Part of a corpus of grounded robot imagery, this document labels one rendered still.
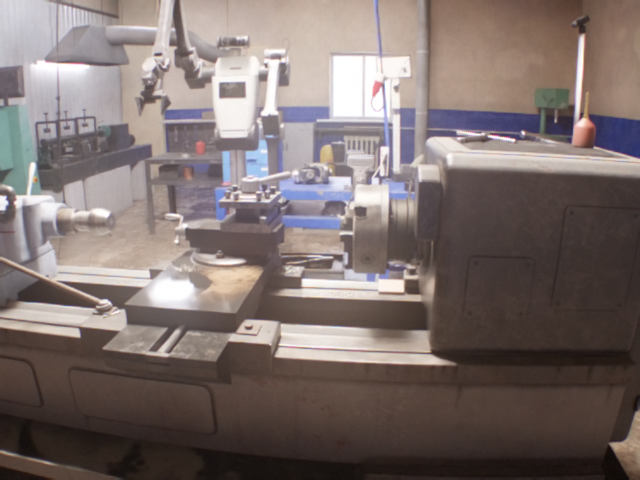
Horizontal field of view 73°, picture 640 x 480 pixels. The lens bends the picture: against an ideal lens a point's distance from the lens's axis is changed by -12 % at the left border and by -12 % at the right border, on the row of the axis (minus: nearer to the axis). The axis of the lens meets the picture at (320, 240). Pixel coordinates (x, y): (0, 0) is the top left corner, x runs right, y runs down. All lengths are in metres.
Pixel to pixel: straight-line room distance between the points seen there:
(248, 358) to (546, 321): 0.75
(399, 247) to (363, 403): 0.42
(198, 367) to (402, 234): 0.61
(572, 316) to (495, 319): 0.20
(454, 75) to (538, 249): 7.38
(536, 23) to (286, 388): 8.11
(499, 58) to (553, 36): 1.02
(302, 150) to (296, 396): 6.95
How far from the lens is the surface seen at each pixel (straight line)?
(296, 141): 8.10
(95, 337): 1.41
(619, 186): 1.24
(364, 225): 1.26
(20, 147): 5.63
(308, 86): 8.47
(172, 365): 1.21
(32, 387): 1.72
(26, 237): 1.70
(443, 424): 1.38
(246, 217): 1.59
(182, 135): 5.90
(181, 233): 1.71
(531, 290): 1.24
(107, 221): 1.59
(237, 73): 2.59
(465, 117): 8.52
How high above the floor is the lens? 1.46
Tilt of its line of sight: 17 degrees down
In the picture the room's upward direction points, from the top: straight up
